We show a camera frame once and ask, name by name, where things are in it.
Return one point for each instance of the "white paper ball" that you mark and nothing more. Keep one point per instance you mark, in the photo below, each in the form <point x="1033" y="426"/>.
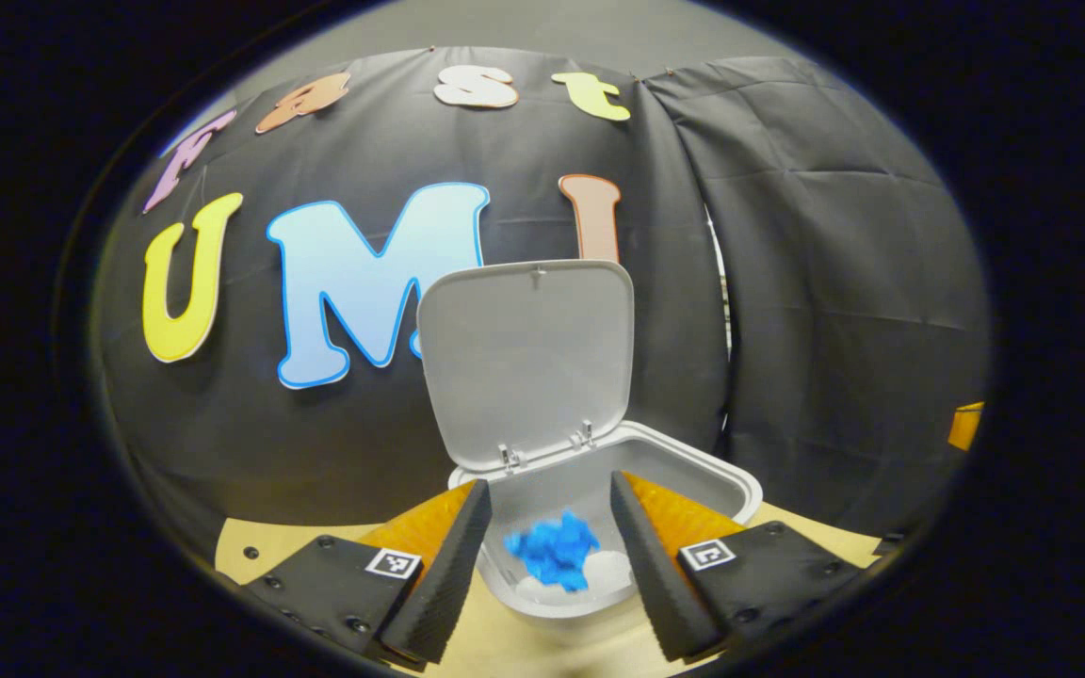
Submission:
<point x="610" y="571"/>

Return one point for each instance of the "blue paper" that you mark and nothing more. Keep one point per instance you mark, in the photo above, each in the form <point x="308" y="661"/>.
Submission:
<point x="552" y="548"/>

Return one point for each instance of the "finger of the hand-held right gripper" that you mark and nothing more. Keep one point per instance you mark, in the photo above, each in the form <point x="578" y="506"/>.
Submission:
<point x="966" y="426"/>

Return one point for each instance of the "black backdrop cloth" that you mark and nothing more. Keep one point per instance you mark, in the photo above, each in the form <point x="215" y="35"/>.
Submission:
<point x="834" y="282"/>

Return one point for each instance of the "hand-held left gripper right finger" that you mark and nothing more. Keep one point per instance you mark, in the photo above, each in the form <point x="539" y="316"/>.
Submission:
<point x="646" y="565"/>

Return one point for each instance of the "grey desktop garbage bin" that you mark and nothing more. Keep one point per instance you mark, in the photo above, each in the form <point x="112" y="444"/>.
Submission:
<point x="528" y="358"/>

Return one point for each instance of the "wooden desktop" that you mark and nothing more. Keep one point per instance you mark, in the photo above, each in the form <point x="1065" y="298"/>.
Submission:
<point x="542" y="650"/>

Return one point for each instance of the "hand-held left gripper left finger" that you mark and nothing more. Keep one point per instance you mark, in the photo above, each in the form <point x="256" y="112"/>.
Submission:
<point x="448" y="565"/>

